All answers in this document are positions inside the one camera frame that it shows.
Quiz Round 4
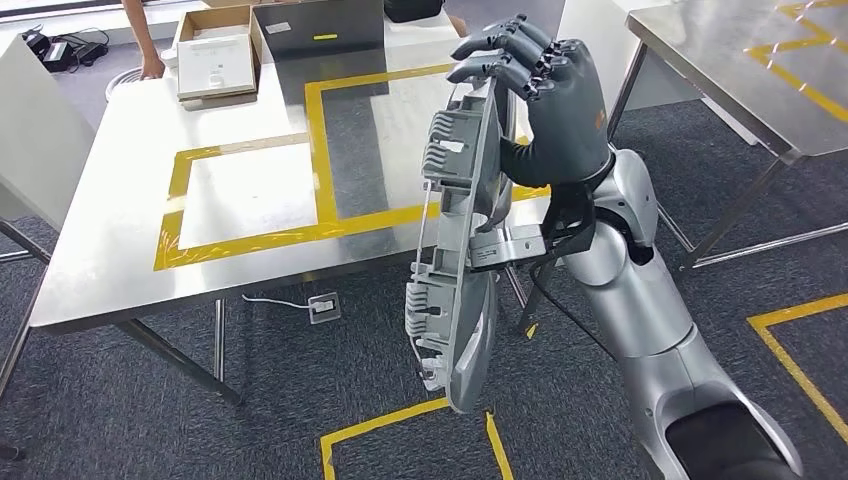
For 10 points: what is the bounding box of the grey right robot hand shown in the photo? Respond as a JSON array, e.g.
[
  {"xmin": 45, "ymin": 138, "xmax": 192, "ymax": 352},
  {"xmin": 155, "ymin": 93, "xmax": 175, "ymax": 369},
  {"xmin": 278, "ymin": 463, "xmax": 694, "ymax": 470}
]
[{"xmin": 447, "ymin": 14, "xmax": 615, "ymax": 190}]

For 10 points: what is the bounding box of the grey wheel cover hubcap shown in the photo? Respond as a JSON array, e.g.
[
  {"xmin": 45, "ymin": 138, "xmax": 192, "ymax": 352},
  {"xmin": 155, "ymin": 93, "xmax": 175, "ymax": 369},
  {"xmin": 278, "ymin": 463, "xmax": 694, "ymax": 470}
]
[{"xmin": 404, "ymin": 76, "xmax": 518, "ymax": 415}]

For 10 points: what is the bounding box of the white workbench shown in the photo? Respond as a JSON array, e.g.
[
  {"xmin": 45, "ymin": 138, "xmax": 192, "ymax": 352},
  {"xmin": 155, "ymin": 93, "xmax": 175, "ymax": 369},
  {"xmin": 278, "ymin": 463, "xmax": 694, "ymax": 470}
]
[{"xmin": 556, "ymin": 0, "xmax": 760, "ymax": 147}]

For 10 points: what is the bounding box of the stainless steel workbench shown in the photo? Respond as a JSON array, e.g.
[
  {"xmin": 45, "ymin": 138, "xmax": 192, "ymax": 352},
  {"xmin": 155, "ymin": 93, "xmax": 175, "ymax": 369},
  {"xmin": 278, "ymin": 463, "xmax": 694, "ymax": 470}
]
[
  {"xmin": 606, "ymin": 0, "xmax": 848, "ymax": 273},
  {"xmin": 0, "ymin": 218, "xmax": 53, "ymax": 399},
  {"xmin": 29, "ymin": 9, "xmax": 564, "ymax": 409}
]

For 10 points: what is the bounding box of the yellow workbench tape marking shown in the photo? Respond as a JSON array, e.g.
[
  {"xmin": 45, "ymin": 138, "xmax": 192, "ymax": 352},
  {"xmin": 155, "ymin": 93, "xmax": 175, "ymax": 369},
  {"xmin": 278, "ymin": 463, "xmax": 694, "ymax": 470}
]
[
  {"xmin": 745, "ymin": 0, "xmax": 848, "ymax": 125},
  {"xmin": 153, "ymin": 62, "xmax": 551, "ymax": 273}
]

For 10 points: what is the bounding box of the white round ribbed base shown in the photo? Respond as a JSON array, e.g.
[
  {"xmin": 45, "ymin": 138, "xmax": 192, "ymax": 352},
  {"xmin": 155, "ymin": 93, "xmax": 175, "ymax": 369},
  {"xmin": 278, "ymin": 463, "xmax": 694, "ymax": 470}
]
[{"xmin": 104, "ymin": 66, "xmax": 146, "ymax": 102}]

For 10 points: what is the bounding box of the white flat device box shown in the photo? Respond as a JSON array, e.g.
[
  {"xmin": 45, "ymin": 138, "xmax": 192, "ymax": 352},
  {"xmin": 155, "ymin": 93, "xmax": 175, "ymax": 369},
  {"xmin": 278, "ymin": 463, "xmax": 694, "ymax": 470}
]
[{"xmin": 177, "ymin": 34, "xmax": 258, "ymax": 101}]

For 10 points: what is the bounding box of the black power adapter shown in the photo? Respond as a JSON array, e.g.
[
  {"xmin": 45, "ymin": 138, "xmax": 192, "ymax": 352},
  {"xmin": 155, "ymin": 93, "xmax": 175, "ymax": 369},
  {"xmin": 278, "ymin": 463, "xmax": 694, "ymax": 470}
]
[
  {"xmin": 21, "ymin": 27, "xmax": 51, "ymax": 58},
  {"xmin": 42, "ymin": 40, "xmax": 75, "ymax": 73},
  {"xmin": 76, "ymin": 41, "xmax": 111, "ymax": 68}
]

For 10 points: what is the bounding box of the open cardboard box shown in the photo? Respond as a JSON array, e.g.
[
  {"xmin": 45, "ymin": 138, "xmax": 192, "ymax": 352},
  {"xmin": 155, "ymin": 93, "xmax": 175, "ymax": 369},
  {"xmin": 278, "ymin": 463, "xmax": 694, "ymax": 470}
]
[{"xmin": 173, "ymin": 5, "xmax": 263, "ymax": 112}]

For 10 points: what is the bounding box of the white desk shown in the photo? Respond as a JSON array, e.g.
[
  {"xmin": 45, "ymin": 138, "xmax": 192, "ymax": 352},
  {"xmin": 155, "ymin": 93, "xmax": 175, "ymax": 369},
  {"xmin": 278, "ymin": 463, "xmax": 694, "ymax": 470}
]
[{"xmin": 0, "ymin": 33, "xmax": 97, "ymax": 230}]

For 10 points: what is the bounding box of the floor socket box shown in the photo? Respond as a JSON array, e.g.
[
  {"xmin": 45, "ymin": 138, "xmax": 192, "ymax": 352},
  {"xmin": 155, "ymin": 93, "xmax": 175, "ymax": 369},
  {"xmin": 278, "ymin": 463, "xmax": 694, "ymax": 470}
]
[{"xmin": 307, "ymin": 291, "xmax": 342, "ymax": 326}]

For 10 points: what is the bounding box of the yellow floor tape marking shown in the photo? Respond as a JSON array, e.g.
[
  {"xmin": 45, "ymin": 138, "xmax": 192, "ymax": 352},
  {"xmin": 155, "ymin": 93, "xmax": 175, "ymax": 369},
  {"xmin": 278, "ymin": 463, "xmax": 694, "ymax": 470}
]
[{"xmin": 747, "ymin": 294, "xmax": 848, "ymax": 445}]

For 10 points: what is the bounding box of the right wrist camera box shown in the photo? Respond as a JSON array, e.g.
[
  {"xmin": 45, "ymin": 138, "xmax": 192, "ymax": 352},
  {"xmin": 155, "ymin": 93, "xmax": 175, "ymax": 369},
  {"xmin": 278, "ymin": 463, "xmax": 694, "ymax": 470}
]
[{"xmin": 466, "ymin": 182, "xmax": 598, "ymax": 272}]

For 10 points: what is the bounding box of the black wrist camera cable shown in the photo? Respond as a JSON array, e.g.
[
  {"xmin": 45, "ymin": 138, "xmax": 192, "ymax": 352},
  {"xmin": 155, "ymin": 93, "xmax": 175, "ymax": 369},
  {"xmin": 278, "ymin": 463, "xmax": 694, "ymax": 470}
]
[{"xmin": 526, "ymin": 258, "xmax": 617, "ymax": 362}]

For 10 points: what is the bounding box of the white socket cable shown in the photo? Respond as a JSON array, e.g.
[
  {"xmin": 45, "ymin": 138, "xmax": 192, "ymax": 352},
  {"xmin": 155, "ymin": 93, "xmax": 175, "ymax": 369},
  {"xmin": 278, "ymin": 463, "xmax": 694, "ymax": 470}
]
[{"xmin": 241, "ymin": 294, "xmax": 313, "ymax": 311}]

